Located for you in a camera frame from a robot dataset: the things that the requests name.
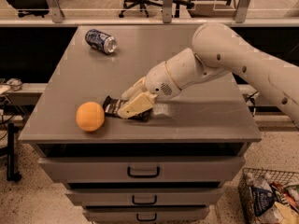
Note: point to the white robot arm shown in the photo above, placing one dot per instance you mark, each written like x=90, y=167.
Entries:
x=216, y=50

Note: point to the black office chair centre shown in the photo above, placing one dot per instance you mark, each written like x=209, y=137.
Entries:
x=142, y=4

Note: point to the blue white snack bag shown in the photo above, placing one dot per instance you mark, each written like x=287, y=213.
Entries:
x=262, y=194

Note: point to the grey drawer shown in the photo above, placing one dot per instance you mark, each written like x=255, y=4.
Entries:
x=141, y=169
x=145, y=214
x=144, y=197

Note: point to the red snack bag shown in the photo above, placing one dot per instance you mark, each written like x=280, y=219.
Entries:
x=282, y=195

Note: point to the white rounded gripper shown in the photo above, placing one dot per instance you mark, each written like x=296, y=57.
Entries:
x=160, y=79

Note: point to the bottom grey drawer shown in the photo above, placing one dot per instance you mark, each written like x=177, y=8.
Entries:
x=145, y=214

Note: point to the wire basket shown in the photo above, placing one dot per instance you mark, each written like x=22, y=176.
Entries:
x=289, y=180

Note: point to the blue soda can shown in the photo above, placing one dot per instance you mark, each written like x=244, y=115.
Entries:
x=101, y=41

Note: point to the grey drawer cabinet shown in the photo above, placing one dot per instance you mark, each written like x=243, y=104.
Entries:
x=210, y=119

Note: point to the yellow snack bag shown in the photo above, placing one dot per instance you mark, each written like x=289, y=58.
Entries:
x=285, y=215

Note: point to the middle grey drawer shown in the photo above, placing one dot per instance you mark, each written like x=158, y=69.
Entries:
x=144, y=197

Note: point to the top grey drawer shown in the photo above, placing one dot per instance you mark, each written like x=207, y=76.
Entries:
x=141, y=169

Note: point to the orange fruit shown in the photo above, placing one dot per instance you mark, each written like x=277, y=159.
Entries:
x=90, y=116

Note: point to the black metal stand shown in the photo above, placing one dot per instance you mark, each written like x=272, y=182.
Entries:
x=12, y=175

